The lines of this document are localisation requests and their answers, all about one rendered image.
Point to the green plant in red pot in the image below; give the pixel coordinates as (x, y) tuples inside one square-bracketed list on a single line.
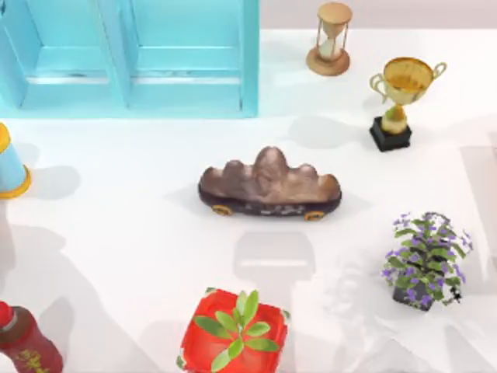
[(217, 342)]

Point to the dark red bottle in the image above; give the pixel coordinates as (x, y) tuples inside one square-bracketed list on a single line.
[(27, 346)]

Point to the light blue rack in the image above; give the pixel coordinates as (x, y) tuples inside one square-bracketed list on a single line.
[(186, 58)]

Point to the gold trophy on black base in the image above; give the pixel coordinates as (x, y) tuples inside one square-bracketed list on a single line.
[(404, 81)]

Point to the light blue and yellow cup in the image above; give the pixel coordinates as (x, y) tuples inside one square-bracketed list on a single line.
[(9, 171)]

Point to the brown mountain-shaped rock ornament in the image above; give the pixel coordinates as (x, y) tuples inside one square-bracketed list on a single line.
[(272, 186)]

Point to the wooden hourglass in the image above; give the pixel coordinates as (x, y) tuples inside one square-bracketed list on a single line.
[(329, 62)]

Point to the purple flower plant in pot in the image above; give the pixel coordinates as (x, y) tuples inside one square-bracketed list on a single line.
[(425, 256)]

